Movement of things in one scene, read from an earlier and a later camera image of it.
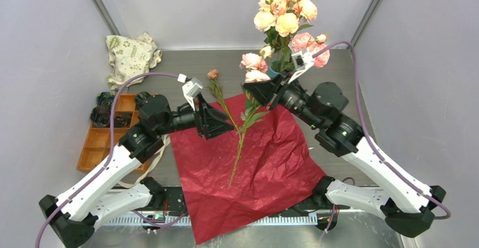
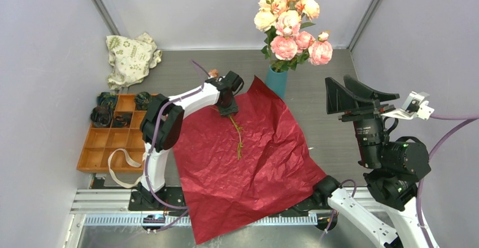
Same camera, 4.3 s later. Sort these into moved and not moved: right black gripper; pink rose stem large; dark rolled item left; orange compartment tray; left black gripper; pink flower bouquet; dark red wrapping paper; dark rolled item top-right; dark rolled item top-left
Moved: pink flower bouquet; left black gripper; right black gripper
Not moved: dark rolled item top-left; dark red wrapping paper; dark rolled item top-right; pink rose stem large; dark rolled item left; orange compartment tray
